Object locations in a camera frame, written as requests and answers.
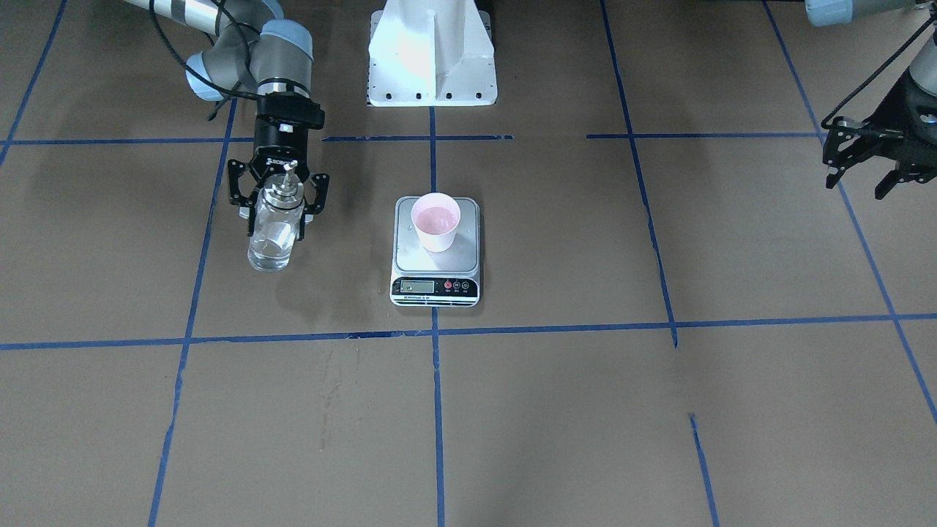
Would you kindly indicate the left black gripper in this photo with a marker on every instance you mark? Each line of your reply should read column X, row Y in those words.
column 891, row 110

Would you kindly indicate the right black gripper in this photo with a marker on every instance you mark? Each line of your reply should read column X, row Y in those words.
column 277, row 141

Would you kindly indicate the glass sauce bottle steel spout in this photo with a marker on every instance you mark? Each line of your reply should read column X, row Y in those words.
column 278, row 214

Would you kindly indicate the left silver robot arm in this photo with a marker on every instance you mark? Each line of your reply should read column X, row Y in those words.
column 908, row 24

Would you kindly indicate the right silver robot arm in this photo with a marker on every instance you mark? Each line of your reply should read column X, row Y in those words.
column 257, row 54

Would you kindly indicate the grey digital kitchen scale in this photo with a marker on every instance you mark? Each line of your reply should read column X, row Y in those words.
column 451, row 278

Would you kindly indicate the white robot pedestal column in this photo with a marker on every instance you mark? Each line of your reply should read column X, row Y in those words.
column 432, row 54

